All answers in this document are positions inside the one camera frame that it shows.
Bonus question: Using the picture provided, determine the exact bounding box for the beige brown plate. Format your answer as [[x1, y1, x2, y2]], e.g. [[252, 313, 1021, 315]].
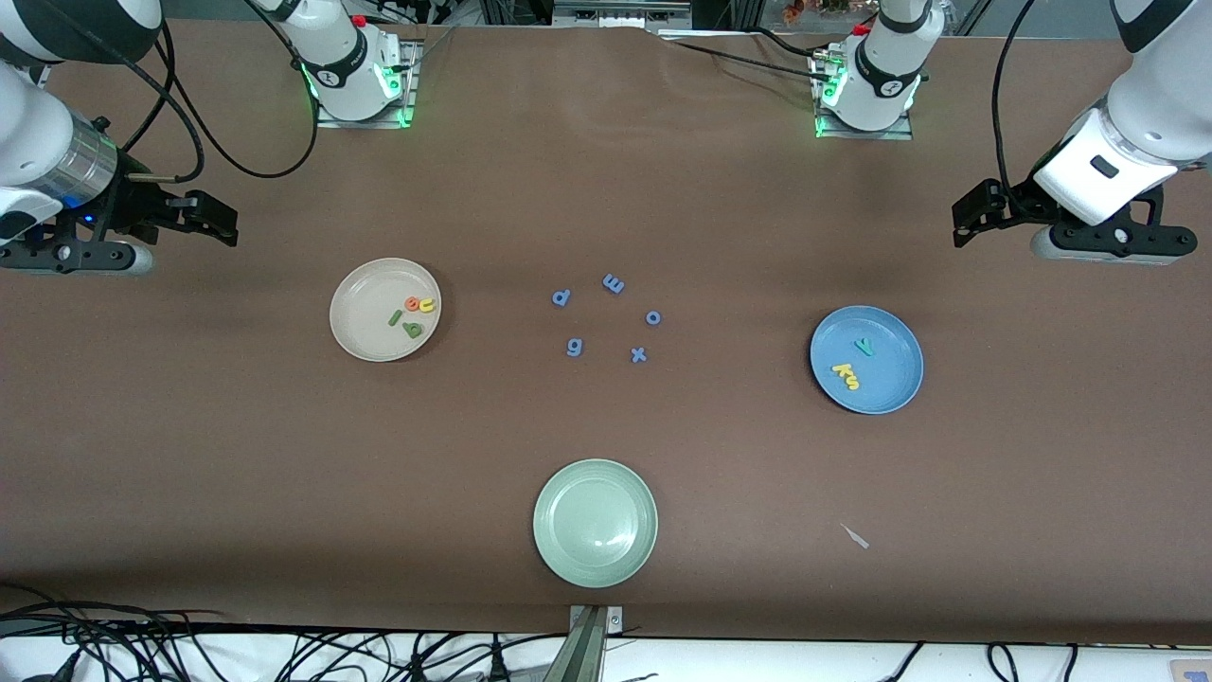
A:
[[329, 257, 443, 363]]

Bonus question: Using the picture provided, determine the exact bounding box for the blue plate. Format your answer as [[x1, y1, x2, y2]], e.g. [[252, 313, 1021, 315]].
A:
[[809, 304, 925, 416]]

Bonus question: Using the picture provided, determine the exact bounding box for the brown table cover sheet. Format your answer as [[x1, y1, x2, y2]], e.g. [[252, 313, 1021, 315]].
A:
[[0, 17, 1212, 647]]

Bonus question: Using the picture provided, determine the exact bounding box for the orange object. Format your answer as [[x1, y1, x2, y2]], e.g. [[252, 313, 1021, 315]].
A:
[[781, 0, 858, 22]]

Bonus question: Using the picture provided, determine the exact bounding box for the pale green plate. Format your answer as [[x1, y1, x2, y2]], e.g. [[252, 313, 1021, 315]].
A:
[[532, 458, 659, 589]]

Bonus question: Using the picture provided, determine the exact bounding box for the black looping arm cable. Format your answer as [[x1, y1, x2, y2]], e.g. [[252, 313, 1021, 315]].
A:
[[156, 0, 321, 181]]

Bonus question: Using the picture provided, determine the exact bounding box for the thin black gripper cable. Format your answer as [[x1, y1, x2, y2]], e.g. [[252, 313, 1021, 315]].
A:
[[114, 19, 208, 184]]

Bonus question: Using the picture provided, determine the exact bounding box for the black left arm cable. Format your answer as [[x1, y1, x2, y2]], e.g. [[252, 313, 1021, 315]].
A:
[[989, 0, 1039, 205]]

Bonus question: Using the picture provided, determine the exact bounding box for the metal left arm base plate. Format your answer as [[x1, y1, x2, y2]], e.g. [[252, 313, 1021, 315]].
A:
[[812, 52, 916, 142]]

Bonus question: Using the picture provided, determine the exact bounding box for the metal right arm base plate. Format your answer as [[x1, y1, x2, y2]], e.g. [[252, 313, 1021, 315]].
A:
[[314, 38, 422, 130]]

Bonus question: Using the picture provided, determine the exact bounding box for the aluminium frame profile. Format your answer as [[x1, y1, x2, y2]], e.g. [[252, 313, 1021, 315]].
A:
[[552, 0, 694, 27]]

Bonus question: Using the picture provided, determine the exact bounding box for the black cable tangle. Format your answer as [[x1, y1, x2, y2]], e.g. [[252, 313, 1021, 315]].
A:
[[0, 583, 569, 682]]

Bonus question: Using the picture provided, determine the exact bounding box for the metal table edge bracket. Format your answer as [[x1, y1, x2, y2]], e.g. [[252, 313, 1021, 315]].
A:
[[544, 604, 625, 682]]

